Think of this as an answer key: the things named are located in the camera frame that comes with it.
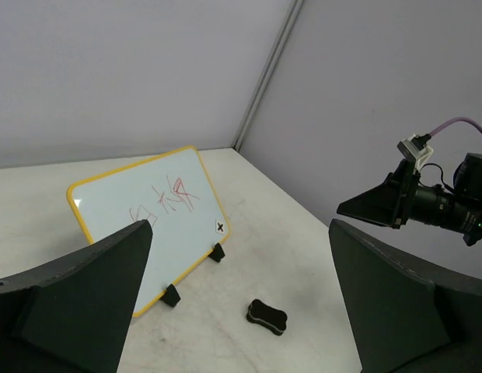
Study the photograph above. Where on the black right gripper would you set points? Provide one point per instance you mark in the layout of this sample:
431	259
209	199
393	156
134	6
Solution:
457	208

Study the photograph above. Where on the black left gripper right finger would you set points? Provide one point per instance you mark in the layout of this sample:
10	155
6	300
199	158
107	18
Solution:
406	314

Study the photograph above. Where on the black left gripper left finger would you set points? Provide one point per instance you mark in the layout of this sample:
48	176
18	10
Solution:
72	314

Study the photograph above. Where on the black whiteboard eraser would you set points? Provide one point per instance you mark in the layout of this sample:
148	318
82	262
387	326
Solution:
268	317

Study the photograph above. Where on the yellow framed whiteboard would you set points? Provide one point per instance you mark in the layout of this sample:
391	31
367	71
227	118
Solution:
175	194

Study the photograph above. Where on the black left stand foot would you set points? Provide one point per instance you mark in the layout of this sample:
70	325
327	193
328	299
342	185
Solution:
171	297

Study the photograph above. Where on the black stand foot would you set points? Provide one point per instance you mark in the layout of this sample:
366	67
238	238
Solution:
217	254
171	297

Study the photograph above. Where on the black right stand foot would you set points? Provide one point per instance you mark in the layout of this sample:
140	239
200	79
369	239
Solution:
217	254

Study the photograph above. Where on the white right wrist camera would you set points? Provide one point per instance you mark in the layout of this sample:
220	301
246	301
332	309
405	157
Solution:
415	149

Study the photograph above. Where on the grey corner wall post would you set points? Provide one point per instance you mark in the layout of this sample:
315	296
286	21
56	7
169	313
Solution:
267	72

